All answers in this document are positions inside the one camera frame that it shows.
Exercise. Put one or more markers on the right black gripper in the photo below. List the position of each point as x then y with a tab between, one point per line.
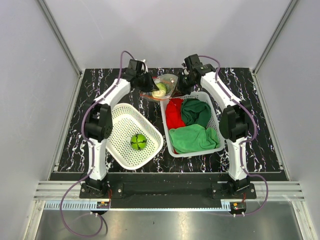
179	86

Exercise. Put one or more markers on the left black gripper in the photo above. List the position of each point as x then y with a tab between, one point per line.
150	86

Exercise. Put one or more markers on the clear zip top bag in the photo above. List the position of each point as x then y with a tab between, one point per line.
166	84

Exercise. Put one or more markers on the green fake cabbage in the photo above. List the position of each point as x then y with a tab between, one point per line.
161	92

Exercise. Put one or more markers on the green fake watermelon ball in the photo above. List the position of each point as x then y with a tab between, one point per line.
138	141

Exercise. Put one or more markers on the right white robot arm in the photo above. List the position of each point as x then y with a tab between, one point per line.
237	126

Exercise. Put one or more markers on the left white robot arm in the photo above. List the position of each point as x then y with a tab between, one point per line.
97	124

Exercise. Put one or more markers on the red cloth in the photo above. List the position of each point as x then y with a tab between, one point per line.
173	114

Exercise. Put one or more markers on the dark green cloth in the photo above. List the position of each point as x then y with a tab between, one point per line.
195	111

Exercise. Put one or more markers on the empty white perforated basket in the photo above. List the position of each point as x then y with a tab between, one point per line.
127	121

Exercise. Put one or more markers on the white basket with cloths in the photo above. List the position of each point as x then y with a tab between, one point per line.
213	122

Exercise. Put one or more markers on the light green towel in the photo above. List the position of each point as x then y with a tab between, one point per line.
194	138

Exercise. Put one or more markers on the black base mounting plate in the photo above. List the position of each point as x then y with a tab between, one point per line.
213	190

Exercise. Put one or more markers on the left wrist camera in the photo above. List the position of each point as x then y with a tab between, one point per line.
144	66

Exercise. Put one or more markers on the white slotted cable duct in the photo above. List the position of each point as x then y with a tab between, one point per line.
77	205

